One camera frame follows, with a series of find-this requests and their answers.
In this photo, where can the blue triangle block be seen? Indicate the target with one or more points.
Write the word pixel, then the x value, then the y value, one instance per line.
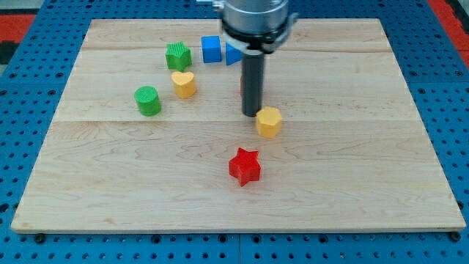
pixel 232 55

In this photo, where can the wooden board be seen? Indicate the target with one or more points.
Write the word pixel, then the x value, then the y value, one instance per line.
pixel 352 154

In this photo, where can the yellow heart block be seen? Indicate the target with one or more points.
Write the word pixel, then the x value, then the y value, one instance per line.
pixel 184 84

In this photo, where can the red star block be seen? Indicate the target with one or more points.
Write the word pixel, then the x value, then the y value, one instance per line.
pixel 245 166

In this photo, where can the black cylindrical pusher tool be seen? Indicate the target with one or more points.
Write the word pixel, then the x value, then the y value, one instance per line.
pixel 252 78

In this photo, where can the green star block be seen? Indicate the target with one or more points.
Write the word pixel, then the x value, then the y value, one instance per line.
pixel 178 56

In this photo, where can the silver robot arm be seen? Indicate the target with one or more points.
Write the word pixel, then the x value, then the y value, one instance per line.
pixel 256 28

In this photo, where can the yellow hexagon block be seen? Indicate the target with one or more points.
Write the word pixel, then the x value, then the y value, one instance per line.
pixel 268 122

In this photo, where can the green cylinder block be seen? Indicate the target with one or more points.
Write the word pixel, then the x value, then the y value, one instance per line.
pixel 147 100

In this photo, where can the blue cube block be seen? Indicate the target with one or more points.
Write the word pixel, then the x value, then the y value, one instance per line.
pixel 211 49

